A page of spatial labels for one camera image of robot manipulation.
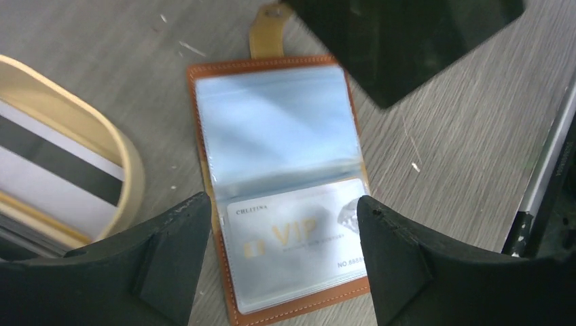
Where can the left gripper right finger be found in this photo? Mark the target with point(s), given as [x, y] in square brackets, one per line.
[419, 276]

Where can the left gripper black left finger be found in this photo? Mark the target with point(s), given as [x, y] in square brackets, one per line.
[145, 275]

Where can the beige oval card tray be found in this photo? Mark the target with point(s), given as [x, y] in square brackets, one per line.
[69, 177]

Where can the brown leather card holder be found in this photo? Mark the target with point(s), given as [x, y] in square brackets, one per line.
[272, 124]

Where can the white VIP card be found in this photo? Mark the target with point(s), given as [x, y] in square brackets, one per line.
[289, 245]

